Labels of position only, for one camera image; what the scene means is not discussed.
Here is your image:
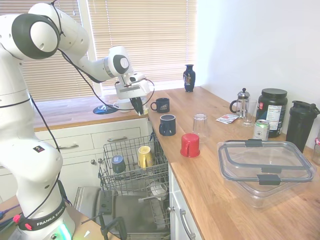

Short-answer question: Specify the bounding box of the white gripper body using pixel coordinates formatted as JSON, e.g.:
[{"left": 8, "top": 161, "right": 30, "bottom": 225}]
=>
[{"left": 115, "top": 79, "right": 149, "bottom": 101}]

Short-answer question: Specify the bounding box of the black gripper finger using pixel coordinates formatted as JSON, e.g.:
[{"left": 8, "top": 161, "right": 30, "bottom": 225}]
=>
[
  {"left": 135, "top": 96, "right": 144, "bottom": 116},
  {"left": 129, "top": 97, "right": 139, "bottom": 113}
]

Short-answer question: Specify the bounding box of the white octagonal patterned mug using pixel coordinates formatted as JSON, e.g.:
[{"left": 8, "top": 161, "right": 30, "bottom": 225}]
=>
[{"left": 113, "top": 98, "right": 150, "bottom": 117}]

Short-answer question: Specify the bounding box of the navy mug with logo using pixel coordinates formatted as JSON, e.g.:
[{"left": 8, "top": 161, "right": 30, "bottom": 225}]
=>
[{"left": 149, "top": 97, "right": 171, "bottom": 114}]

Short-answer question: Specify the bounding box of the navy mug with white rim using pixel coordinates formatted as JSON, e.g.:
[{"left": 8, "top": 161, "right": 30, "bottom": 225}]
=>
[{"left": 158, "top": 114, "right": 177, "bottom": 137}]

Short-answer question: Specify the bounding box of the yellow ceramic mug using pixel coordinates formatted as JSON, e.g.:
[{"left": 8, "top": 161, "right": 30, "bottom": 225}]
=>
[{"left": 137, "top": 145, "right": 154, "bottom": 170}]

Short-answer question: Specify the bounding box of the grey mug with label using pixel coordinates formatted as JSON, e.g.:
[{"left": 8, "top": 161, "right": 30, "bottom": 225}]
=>
[{"left": 111, "top": 154, "right": 126, "bottom": 175}]

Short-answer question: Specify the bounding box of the red mug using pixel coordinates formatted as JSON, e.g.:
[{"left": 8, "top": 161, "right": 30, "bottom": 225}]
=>
[{"left": 179, "top": 133, "right": 201, "bottom": 158}]

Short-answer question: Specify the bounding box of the stainless dishwasher door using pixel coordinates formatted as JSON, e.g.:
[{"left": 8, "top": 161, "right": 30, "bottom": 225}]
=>
[{"left": 72, "top": 186, "right": 171, "bottom": 238}]

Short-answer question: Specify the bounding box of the dark blue plate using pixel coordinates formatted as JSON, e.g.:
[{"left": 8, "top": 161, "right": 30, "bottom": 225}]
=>
[{"left": 92, "top": 103, "right": 118, "bottom": 115}]

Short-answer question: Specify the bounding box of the navy decorated vase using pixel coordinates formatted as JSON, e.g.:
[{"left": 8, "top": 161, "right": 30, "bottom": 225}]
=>
[{"left": 182, "top": 64, "right": 196, "bottom": 93}]

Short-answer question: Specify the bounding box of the tan horizontal window blind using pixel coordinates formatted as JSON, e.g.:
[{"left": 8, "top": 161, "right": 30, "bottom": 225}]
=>
[
  {"left": 19, "top": 0, "right": 97, "bottom": 102},
  {"left": 87, "top": 0, "right": 198, "bottom": 87}
]

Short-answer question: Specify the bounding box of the white base cabinet with drawers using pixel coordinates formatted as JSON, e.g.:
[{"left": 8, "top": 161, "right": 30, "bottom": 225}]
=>
[{"left": 0, "top": 117, "right": 151, "bottom": 203}]

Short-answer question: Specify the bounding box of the clear upturned drinking glass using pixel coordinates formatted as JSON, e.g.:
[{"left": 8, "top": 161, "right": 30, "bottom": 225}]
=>
[{"left": 192, "top": 113, "right": 210, "bottom": 143}]

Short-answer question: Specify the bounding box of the white ceramic bowl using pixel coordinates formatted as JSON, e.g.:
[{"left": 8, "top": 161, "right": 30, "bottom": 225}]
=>
[{"left": 149, "top": 181, "right": 168, "bottom": 198}]

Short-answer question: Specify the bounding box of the red white paper packet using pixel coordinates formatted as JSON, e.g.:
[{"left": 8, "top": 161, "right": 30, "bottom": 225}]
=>
[{"left": 215, "top": 113, "right": 240, "bottom": 125}]

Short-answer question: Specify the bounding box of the glass french press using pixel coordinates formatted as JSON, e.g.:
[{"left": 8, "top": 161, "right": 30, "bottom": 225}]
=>
[{"left": 229, "top": 87, "right": 251, "bottom": 119}]

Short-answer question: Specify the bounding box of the clear tall tumbler glass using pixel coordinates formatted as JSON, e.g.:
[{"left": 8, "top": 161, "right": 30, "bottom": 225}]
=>
[{"left": 241, "top": 98, "right": 258, "bottom": 128}]

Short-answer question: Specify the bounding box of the clear lid with black clips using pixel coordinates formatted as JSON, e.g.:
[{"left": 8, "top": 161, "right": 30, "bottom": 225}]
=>
[{"left": 216, "top": 139, "right": 317, "bottom": 186}]

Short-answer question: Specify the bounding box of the silver green drink can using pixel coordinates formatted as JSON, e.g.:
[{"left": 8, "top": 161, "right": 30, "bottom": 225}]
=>
[{"left": 252, "top": 119, "right": 271, "bottom": 141}]

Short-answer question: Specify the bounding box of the black protein powder tub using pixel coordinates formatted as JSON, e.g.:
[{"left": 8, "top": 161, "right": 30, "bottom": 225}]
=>
[{"left": 255, "top": 88, "right": 289, "bottom": 138}]

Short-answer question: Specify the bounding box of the clear plastic food container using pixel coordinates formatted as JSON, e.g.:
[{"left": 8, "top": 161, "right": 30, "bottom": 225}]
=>
[{"left": 223, "top": 174, "right": 315, "bottom": 210}]

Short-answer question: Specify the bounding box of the black shaker bottle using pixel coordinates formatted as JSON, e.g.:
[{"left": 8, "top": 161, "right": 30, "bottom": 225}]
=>
[{"left": 285, "top": 100, "right": 320, "bottom": 154}]

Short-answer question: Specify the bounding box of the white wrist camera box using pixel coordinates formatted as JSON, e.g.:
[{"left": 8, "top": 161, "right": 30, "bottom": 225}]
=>
[{"left": 128, "top": 72, "right": 147, "bottom": 84}]

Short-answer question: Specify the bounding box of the grey wire dishwasher rack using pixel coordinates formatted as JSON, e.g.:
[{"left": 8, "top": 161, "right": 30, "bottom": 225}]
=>
[{"left": 97, "top": 134, "right": 171, "bottom": 197}]

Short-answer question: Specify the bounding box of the white cabinet with bar handle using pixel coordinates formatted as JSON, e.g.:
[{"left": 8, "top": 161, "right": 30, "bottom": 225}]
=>
[{"left": 168, "top": 164, "right": 203, "bottom": 240}]

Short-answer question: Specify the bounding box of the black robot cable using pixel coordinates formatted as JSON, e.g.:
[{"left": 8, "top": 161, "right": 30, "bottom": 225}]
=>
[{"left": 28, "top": 0, "right": 156, "bottom": 221}]

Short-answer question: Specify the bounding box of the grey wire cutlery rack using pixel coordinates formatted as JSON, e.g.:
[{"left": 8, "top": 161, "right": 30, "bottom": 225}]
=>
[{"left": 138, "top": 192, "right": 172, "bottom": 232}]

